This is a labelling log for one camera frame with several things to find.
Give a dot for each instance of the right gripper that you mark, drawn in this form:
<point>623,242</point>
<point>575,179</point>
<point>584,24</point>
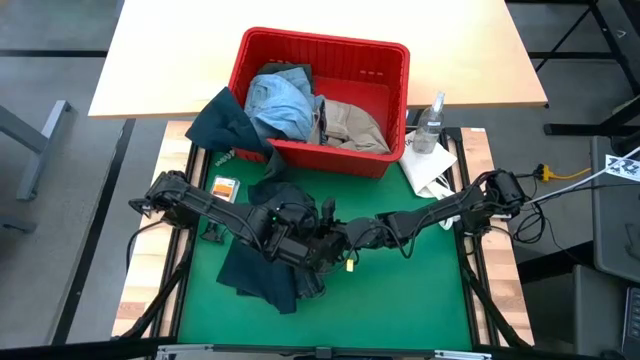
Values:
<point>362,232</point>

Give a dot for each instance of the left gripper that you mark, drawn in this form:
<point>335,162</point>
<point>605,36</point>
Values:
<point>310,247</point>

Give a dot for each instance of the dark blue jeans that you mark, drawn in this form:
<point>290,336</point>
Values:
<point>250,275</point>

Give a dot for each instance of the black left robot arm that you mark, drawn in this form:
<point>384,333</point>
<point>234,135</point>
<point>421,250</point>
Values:
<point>210,205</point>

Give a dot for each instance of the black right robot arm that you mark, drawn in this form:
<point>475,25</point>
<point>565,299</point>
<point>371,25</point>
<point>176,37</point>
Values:
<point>440,207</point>

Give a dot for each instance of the red plastic laundry basket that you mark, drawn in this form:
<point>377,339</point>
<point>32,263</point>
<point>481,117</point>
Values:
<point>350,55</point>

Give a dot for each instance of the green table mat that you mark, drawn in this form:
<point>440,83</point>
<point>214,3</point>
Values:
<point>390,310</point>

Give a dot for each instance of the white cloth bag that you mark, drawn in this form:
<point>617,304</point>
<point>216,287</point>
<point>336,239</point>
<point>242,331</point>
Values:
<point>425,167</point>

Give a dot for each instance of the orange label plastic package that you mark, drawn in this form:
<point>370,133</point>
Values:
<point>225,189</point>

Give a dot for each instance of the beige trousers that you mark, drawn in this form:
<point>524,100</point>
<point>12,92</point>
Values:
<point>352,127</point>

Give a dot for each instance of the clear spray bottle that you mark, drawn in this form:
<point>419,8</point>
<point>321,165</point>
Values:
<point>427,132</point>

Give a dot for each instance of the aluminium bar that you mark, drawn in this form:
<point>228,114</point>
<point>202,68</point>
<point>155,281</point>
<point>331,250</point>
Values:
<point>200,348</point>

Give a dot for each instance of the light blue jeans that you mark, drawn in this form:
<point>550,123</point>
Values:
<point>282,100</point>

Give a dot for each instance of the dark green garment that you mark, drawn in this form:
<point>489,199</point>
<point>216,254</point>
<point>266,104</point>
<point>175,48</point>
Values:
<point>272,66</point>

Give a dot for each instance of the yellow power plug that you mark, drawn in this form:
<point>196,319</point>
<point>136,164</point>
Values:
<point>546,173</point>

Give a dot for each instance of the dark grey box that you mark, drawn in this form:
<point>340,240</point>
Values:
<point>575,310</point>

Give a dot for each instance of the light wooden table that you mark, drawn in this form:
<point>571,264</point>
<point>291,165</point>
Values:
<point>175,50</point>

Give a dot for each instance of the grey cabinet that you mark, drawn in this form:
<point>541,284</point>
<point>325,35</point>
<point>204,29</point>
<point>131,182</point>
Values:
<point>615,225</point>

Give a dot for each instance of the white logo tag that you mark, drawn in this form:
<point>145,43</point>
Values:
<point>622,167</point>

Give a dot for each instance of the grey metal stand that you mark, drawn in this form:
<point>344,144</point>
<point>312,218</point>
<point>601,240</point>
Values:
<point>37,150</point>

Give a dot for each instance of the black aluminium table frame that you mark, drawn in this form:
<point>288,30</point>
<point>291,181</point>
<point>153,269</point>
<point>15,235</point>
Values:
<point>151,305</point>

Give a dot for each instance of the black desk frame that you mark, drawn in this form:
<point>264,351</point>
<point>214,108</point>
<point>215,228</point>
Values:
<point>612,40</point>

